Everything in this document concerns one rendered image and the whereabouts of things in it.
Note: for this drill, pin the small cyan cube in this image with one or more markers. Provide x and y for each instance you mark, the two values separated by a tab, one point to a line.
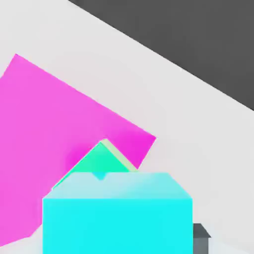
117	222

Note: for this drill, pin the large magenta box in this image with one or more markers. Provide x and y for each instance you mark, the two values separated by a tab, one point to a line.
49	129

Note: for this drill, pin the small green cube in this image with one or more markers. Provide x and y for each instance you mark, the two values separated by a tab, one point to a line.
99	158

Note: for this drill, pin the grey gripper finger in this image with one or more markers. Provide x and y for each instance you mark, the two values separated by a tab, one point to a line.
199	241

